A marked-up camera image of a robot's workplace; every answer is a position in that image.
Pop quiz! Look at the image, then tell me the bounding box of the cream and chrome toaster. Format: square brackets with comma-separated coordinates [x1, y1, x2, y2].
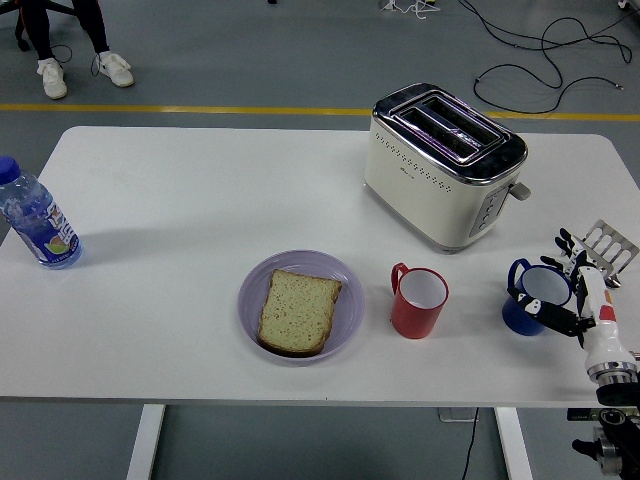
[363, 82, 532, 255]

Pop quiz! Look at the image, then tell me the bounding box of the white floor cable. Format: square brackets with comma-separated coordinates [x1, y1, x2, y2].
[378, 0, 442, 22]

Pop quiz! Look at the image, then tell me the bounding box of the long black floor cable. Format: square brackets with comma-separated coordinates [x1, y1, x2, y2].
[457, 0, 640, 116]

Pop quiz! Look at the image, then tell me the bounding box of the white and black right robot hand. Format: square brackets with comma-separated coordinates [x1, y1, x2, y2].
[507, 227, 639, 371]

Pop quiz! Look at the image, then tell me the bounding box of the blue plastic cup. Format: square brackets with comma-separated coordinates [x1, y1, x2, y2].
[501, 258, 573, 337]

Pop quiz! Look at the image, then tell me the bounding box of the person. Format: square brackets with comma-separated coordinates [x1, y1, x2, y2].
[19, 0, 136, 100]

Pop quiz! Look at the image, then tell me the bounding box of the thin black hanging cable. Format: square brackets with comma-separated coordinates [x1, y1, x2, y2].
[459, 407, 480, 480]

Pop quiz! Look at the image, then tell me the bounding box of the silver metal toast rack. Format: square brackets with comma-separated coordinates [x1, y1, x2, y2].
[574, 218, 640, 290]

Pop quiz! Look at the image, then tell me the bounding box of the red plastic cup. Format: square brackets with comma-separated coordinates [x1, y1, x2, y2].
[389, 261, 450, 340]

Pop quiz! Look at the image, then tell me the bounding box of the white table leg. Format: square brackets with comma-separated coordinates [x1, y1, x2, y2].
[125, 403, 166, 480]
[494, 407, 534, 480]

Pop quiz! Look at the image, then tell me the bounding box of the grey box under table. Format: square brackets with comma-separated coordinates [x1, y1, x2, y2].
[437, 407, 480, 424]

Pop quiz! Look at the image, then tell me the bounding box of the purple round plate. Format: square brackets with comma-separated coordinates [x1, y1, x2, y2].
[237, 249, 366, 367]

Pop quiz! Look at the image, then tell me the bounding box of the slice of toast bread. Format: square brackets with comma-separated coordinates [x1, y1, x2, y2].
[256, 268, 344, 358]

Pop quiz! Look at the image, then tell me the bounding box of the clear water bottle blue cap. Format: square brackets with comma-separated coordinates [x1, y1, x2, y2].
[0, 156, 83, 271]

